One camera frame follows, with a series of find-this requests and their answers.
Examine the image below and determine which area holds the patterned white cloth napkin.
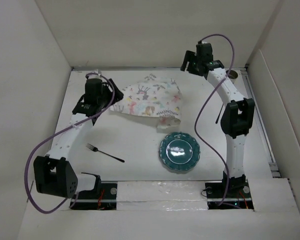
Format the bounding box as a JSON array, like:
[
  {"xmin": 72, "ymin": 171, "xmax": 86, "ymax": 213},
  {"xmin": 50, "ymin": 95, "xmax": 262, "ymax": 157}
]
[{"xmin": 110, "ymin": 73, "xmax": 183, "ymax": 131}]

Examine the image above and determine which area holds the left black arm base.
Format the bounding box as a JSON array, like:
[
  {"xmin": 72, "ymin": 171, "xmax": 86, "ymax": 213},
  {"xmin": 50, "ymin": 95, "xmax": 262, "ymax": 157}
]
[{"xmin": 69, "ymin": 181, "xmax": 118, "ymax": 211}]

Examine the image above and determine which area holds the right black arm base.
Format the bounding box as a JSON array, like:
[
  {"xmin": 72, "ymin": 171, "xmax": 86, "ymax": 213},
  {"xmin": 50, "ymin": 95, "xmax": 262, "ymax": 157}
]
[{"xmin": 200, "ymin": 181, "xmax": 254, "ymax": 210}]

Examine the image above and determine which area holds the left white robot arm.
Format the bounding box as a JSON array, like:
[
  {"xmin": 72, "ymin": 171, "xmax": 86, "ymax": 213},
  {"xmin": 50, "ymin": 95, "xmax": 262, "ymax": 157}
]
[{"xmin": 33, "ymin": 76, "xmax": 124, "ymax": 199}]

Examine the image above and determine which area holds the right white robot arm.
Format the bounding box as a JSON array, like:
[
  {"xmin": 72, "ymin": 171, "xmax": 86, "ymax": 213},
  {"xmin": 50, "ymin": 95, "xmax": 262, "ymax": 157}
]
[{"xmin": 180, "ymin": 41, "xmax": 255, "ymax": 197}]

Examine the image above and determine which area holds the brown paper cup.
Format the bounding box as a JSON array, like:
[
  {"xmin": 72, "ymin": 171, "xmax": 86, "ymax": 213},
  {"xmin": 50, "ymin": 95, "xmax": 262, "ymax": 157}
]
[{"xmin": 226, "ymin": 69, "xmax": 239, "ymax": 84}]

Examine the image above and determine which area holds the black fork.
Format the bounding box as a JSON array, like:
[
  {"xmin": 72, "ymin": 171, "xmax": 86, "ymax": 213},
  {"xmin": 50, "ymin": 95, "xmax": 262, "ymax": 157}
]
[{"xmin": 86, "ymin": 143, "xmax": 125, "ymax": 163}]

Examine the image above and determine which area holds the black spoon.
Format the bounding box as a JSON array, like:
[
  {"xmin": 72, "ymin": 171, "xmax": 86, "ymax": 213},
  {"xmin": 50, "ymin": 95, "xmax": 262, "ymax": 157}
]
[{"xmin": 215, "ymin": 105, "xmax": 224, "ymax": 124}]

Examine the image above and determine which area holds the teal scalloped plate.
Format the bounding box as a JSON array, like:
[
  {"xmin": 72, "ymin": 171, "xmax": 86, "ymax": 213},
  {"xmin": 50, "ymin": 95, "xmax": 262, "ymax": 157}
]
[{"xmin": 159, "ymin": 132, "xmax": 201, "ymax": 172}]

